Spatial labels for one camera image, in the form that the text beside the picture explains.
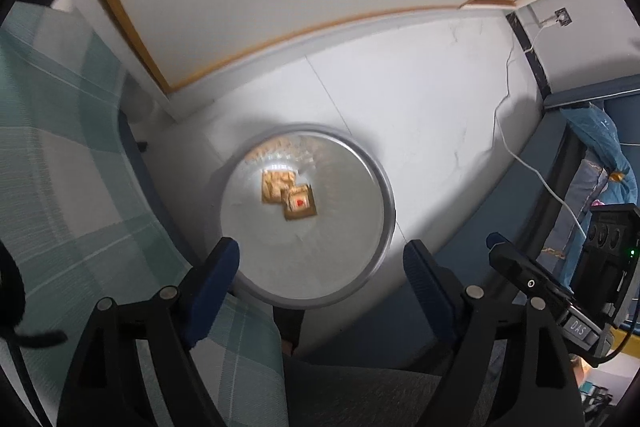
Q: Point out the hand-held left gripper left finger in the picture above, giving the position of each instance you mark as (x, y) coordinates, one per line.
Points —
(216, 286)

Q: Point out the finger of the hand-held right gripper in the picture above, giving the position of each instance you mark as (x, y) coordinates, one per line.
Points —
(520, 271)

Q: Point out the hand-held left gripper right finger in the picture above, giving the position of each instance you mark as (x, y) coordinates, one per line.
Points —
(425, 288)

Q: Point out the grey round trash bin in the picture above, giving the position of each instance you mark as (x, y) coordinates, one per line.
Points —
(340, 237)

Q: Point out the grey floral quilt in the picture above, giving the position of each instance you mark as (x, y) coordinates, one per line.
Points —
(580, 202)

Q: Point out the blue floral pillow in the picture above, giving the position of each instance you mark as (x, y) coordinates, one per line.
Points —
(602, 142)

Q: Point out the brown red-marked snack packet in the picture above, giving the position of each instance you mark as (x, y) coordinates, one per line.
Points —
(300, 203)

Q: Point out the person's grey trouser leg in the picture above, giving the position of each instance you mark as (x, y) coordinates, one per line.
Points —
(360, 397)

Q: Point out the black speckled skirting strip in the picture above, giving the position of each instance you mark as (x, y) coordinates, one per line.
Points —
(530, 52)

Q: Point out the green checked tablecloth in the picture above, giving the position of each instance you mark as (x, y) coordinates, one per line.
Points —
(65, 132)

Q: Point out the dark blue bed frame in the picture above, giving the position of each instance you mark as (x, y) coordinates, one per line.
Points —
(500, 217)

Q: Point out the grey wall socket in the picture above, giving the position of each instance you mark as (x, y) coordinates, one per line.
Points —
(562, 16)

